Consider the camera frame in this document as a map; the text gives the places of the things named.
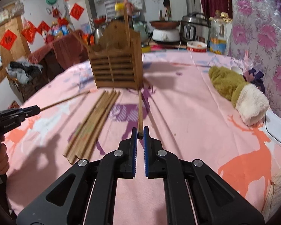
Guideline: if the left human hand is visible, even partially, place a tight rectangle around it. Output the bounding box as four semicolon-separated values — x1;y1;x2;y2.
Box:
0;135;9;175

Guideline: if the pile of grey clothes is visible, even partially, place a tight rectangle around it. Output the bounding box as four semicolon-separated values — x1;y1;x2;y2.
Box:
6;61;43;85

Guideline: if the dark red cloth cabinet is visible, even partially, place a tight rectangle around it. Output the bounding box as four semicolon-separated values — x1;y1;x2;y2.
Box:
27;34;88;70

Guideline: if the pink deer print tablecloth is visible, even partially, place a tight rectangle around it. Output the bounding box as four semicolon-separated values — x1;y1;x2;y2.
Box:
6;51;281;217

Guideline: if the brown wooden utensil holder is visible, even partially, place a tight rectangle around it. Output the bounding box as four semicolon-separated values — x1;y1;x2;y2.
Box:
87;20;143;90

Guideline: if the white plastic container lid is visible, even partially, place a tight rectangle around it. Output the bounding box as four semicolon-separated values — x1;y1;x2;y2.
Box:
264;109;281;147

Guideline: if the olive and white plush glove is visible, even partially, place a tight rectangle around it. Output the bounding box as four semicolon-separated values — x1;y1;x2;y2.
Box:
208;66;270;126

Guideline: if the stainless steel kettle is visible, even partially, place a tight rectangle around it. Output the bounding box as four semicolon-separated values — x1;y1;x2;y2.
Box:
87;28;103;45

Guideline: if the white refrigerator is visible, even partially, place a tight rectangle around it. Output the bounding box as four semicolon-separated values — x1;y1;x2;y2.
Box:
65;0;97;34

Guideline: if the purple cloth piece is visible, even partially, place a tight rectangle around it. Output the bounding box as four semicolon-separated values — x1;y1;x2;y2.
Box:
243;68;265;94

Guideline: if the dark soy sauce bottle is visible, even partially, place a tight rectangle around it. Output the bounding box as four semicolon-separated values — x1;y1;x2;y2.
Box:
115;3;125;21

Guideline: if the light green rice cooker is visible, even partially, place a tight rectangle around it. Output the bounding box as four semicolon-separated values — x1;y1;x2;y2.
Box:
133;21;148;42

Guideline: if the red white bowl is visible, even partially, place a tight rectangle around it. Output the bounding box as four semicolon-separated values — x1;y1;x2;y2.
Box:
187;41;207;52

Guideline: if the clear oil bottle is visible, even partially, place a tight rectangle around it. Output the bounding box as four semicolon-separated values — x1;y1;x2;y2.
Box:
209;10;227;55

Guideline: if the white electric cooker with pan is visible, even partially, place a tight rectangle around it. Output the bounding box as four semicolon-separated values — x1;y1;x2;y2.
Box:
150;20;180;43

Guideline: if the silver pressure cooker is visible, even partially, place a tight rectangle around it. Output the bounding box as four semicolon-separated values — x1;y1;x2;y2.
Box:
180;12;210;44

